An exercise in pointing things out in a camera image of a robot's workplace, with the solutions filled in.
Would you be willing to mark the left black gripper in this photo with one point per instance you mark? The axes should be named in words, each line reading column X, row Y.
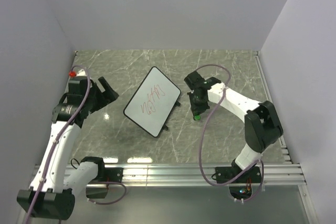
column 106, row 97

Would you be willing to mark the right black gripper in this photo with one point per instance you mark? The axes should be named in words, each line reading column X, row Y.
column 197, row 110

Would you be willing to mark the white board black frame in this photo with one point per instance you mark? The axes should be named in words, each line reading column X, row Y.
column 152, row 103

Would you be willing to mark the green whiteboard eraser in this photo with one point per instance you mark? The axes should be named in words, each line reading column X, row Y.
column 197, row 117

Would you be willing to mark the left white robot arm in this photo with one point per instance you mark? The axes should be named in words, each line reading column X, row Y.
column 51, row 195

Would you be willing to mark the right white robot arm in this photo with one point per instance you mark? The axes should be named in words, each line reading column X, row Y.
column 262, row 125

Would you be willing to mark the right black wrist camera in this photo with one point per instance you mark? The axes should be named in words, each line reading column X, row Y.
column 194, row 80

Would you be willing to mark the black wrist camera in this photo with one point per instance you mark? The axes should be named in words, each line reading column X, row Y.
column 194, row 80
column 78, row 85

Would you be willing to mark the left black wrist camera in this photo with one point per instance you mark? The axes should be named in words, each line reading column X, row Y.
column 78, row 85

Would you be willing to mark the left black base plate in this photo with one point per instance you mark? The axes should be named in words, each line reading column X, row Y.
column 113, row 174

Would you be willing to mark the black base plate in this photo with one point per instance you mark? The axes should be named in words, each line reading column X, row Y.
column 113, row 174
column 224, row 174

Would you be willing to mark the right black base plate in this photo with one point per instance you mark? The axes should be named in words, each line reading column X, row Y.
column 224, row 174

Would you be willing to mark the aluminium front rail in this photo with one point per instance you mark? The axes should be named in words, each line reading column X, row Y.
column 189, row 175

